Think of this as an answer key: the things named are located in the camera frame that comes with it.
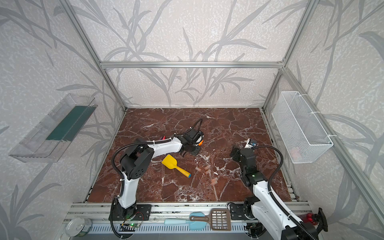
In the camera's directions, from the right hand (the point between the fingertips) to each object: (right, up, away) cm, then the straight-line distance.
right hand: (240, 143), depth 86 cm
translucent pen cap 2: (-19, -15, +3) cm, 24 cm away
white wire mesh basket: (+20, +6, -25) cm, 32 cm away
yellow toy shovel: (-41, -13, +5) cm, 43 cm away
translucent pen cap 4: (-15, -21, -2) cm, 26 cm away
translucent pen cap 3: (-14, -20, -1) cm, 24 cm away
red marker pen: (-48, +2, +17) cm, 51 cm away
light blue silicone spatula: (-25, -37, -15) cm, 47 cm away
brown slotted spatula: (-13, -35, -13) cm, 39 cm away
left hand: (-24, -2, +12) cm, 27 cm away
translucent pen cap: (-25, -16, +3) cm, 29 cm away
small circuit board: (-55, -36, -15) cm, 67 cm away
